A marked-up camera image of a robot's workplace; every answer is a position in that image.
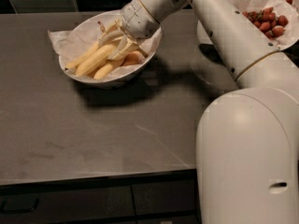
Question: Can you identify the pile of red strawberries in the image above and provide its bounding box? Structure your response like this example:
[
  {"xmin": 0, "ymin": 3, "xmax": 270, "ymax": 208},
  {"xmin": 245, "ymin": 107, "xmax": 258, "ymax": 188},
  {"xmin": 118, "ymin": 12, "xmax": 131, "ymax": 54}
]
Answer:
[{"xmin": 243, "ymin": 7, "xmax": 289, "ymax": 39}]

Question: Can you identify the lower small yellow banana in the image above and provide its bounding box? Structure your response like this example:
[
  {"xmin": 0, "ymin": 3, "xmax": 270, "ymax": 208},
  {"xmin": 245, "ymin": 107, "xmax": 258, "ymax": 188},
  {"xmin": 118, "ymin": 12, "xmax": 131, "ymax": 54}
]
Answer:
[{"xmin": 93, "ymin": 59, "xmax": 124, "ymax": 79}]

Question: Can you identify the white paper bowl liner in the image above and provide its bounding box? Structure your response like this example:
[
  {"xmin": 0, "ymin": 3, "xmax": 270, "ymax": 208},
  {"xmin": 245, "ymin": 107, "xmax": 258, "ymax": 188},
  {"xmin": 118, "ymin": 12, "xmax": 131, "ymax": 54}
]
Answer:
[{"xmin": 47, "ymin": 9, "xmax": 164, "ymax": 81}]

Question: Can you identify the white strawberry bowl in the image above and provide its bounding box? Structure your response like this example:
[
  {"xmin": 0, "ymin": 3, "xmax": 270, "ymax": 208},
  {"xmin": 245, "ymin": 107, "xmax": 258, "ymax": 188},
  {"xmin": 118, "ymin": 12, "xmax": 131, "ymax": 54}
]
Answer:
[{"xmin": 197, "ymin": 0, "xmax": 299, "ymax": 51}]

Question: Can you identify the dark drawer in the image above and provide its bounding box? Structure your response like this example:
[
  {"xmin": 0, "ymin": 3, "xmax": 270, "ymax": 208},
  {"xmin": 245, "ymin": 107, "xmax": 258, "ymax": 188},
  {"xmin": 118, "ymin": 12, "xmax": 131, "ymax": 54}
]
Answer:
[
  {"xmin": 132, "ymin": 180, "xmax": 196, "ymax": 215},
  {"xmin": 0, "ymin": 187, "xmax": 134, "ymax": 224}
]

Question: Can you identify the large front yellow banana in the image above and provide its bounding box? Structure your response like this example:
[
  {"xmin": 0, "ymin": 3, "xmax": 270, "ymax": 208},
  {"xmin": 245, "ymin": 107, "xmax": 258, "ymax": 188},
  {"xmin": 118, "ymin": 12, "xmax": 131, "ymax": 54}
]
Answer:
[{"xmin": 75, "ymin": 41, "xmax": 119, "ymax": 77}]

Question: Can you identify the right dark drawer front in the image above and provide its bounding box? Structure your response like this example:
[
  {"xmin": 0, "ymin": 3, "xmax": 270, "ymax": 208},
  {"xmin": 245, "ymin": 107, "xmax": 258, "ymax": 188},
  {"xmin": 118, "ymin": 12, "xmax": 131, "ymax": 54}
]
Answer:
[{"xmin": 132, "ymin": 180, "xmax": 196, "ymax": 215}]

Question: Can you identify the orange fruit in bowl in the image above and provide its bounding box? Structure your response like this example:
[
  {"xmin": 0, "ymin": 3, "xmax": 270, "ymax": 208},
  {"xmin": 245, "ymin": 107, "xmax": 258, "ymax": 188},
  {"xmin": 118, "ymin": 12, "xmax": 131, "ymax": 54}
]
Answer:
[{"xmin": 122, "ymin": 51, "xmax": 145, "ymax": 66}]

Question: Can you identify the back yellow banana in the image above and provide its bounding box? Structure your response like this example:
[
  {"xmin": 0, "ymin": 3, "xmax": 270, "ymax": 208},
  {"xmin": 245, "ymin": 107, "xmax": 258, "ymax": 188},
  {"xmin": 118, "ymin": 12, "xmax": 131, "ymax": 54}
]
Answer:
[{"xmin": 65, "ymin": 21, "xmax": 107, "ymax": 69}]

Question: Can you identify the white banana bowl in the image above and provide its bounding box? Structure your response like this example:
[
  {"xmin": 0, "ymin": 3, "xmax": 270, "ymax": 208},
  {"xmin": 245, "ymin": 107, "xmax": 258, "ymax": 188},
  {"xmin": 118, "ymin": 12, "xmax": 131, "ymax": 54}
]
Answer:
[{"xmin": 59, "ymin": 9, "xmax": 164, "ymax": 90}]

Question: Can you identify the white paper strawberry liner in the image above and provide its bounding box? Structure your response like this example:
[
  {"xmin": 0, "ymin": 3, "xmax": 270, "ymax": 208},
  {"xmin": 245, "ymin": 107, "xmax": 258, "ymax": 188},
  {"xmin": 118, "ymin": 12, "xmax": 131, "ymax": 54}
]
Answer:
[{"xmin": 193, "ymin": 0, "xmax": 299, "ymax": 51}]

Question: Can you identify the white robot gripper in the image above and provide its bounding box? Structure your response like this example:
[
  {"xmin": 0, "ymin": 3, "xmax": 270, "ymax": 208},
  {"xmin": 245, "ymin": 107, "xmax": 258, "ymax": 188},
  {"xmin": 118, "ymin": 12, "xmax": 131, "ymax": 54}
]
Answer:
[{"xmin": 99, "ymin": 0, "xmax": 160, "ymax": 60}]

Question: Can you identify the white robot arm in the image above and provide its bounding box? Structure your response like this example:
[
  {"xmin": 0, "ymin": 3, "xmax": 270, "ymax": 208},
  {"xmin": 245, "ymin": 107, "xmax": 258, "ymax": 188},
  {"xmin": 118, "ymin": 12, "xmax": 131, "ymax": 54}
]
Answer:
[{"xmin": 121, "ymin": 0, "xmax": 299, "ymax": 224}]

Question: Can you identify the left black drawer handle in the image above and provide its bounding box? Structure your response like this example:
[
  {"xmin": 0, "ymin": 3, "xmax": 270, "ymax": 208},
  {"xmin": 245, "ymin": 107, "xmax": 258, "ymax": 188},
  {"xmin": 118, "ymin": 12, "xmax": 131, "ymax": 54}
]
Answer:
[{"xmin": 0, "ymin": 198, "xmax": 39, "ymax": 215}]

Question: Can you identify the left dark drawer front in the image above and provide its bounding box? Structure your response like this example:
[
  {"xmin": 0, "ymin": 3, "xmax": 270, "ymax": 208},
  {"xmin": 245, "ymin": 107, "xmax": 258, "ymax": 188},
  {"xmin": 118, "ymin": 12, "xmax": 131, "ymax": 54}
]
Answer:
[{"xmin": 0, "ymin": 187, "xmax": 134, "ymax": 224}]

